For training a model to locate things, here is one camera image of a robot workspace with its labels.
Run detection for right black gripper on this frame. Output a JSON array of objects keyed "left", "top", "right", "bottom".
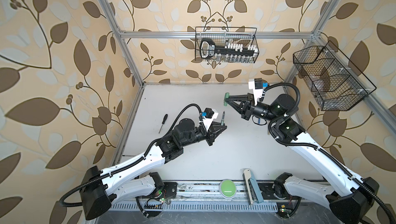
[{"left": 226, "top": 94, "right": 280, "bottom": 126}]

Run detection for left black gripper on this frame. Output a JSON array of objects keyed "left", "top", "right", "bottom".
[{"left": 179, "top": 120, "right": 227, "bottom": 149}]

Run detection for green pen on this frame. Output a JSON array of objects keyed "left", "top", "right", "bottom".
[{"left": 221, "top": 111, "right": 225, "bottom": 126}]

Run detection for green pen cap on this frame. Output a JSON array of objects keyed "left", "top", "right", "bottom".
[{"left": 223, "top": 93, "right": 230, "bottom": 106}]

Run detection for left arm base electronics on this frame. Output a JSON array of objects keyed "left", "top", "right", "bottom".
[{"left": 136, "top": 182, "right": 178, "bottom": 218}]

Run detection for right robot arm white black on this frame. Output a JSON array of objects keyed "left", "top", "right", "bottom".
[{"left": 224, "top": 79, "right": 396, "bottom": 224}]

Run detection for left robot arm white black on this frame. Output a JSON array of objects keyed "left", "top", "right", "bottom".
[{"left": 59, "top": 103, "right": 227, "bottom": 220}]

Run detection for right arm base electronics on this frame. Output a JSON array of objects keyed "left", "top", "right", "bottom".
[{"left": 258, "top": 181, "right": 302, "bottom": 219}]

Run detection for black bit set case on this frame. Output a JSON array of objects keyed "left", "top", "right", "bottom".
[{"left": 198, "top": 38, "right": 259, "bottom": 60}]

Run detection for green round button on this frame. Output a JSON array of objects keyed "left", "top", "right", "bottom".
[{"left": 219, "top": 179, "right": 237, "bottom": 199}]

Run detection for grey teal tool holder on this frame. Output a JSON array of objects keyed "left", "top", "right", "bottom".
[{"left": 242, "top": 169, "right": 264, "bottom": 205}]

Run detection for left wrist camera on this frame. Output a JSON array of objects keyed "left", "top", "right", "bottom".
[{"left": 200, "top": 107, "right": 219, "bottom": 131}]

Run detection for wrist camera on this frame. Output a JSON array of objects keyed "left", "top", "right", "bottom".
[
  {"left": 248, "top": 78, "right": 268, "bottom": 105},
  {"left": 200, "top": 107, "right": 219, "bottom": 131}
]

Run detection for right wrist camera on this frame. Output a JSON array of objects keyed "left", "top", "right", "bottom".
[{"left": 248, "top": 78, "right": 268, "bottom": 105}]

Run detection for black handled screwdriver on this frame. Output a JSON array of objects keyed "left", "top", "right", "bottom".
[{"left": 158, "top": 114, "right": 168, "bottom": 133}]

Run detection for black wire basket back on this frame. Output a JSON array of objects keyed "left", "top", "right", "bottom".
[{"left": 194, "top": 26, "right": 259, "bottom": 64}]

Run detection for black wire basket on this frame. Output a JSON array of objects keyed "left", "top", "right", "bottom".
[
  {"left": 194, "top": 26, "right": 259, "bottom": 64},
  {"left": 293, "top": 41, "right": 377, "bottom": 111}
]

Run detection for aluminium frame rails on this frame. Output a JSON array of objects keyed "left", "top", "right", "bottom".
[{"left": 98, "top": 0, "right": 396, "bottom": 224}]

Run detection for black wire basket right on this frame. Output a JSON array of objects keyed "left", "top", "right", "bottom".
[{"left": 293, "top": 41, "right": 377, "bottom": 111}]

